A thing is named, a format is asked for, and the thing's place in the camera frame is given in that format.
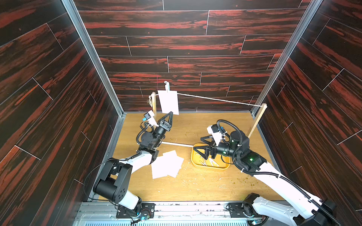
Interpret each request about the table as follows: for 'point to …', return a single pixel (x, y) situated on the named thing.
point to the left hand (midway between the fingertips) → (173, 114)
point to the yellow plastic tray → (199, 161)
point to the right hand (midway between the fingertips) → (200, 140)
